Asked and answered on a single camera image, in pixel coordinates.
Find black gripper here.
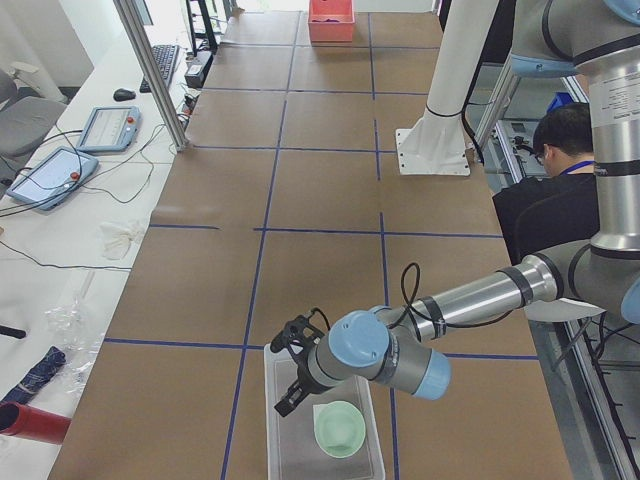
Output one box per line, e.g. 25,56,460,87
270,307,330,418

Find light green bowl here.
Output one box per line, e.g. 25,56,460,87
313,400,366,459

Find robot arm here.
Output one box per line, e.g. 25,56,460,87
270,1,639,415

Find clear plastic storage box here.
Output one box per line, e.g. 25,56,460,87
264,346,385,479

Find black power box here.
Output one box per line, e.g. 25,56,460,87
184,51,213,89

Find crumpled clear plastic bag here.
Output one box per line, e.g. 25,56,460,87
45,299,106,398

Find red cylinder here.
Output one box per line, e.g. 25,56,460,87
1,402,71,445

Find far teach pendant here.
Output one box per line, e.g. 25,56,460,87
76,106,141,154

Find teach pendant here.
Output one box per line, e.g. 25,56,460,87
76,106,141,154
6,147,99,211

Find near teach pendant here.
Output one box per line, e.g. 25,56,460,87
6,147,99,211

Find seated person in black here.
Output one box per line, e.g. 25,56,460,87
493,103,600,265

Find black computer mouse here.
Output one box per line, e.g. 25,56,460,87
113,88,136,102

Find black keyboard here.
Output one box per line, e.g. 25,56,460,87
151,44,181,88

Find red plastic bin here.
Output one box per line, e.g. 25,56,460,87
307,0,355,43

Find grey office chair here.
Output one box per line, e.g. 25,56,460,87
1,71,66,193

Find blue storage bin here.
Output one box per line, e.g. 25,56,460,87
546,92,576,113

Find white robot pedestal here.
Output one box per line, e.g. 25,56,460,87
396,0,499,176

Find aluminium frame post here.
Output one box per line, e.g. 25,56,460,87
113,0,188,152

